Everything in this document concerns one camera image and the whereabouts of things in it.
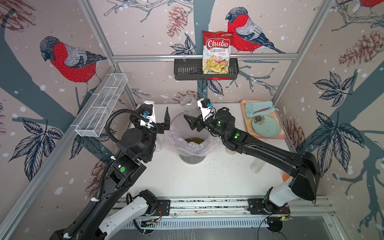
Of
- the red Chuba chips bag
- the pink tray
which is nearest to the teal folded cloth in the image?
the pink tray

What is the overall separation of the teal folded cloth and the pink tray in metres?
0.02

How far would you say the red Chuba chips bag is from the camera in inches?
33.4

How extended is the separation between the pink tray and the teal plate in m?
0.01

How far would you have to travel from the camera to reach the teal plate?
1.02 m

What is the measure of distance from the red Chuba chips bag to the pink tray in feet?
1.33

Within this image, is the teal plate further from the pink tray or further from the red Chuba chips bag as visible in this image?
the red Chuba chips bag

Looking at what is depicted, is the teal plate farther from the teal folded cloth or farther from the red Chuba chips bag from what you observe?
the red Chuba chips bag

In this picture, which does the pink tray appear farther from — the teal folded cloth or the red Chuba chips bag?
the red Chuba chips bag

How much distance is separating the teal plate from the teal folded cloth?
0.04 m

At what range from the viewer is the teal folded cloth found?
116 centimetres

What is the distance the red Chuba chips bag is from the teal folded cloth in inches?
16.3

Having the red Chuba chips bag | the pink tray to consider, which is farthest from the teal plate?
the red Chuba chips bag

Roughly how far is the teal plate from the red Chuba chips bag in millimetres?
453

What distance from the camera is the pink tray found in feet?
3.34
